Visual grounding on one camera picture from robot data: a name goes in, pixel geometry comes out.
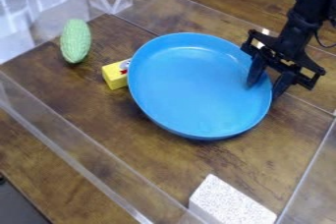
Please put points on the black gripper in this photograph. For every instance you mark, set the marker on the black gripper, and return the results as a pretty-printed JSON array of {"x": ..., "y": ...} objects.
[{"x": 282, "y": 53}]

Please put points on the blue round plastic tray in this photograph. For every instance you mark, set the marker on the blue round plastic tray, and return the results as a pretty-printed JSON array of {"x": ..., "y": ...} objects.
[{"x": 186, "y": 80}]

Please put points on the green bitter gourd toy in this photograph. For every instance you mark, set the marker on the green bitter gourd toy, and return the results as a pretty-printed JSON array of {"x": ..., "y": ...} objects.
[{"x": 74, "y": 41}]

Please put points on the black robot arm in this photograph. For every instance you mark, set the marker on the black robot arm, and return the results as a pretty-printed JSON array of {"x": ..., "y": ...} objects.
[{"x": 316, "y": 10}]

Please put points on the yellow butter box toy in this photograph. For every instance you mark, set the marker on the yellow butter box toy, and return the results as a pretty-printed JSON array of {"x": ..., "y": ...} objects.
[{"x": 114, "y": 74}]

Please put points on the white speckled foam block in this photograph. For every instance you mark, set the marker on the white speckled foam block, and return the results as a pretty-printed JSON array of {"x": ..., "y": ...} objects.
[{"x": 222, "y": 205}]

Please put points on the clear acrylic enclosure wall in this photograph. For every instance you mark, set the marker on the clear acrylic enclosure wall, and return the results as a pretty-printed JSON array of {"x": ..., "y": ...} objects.
[{"x": 85, "y": 156}]

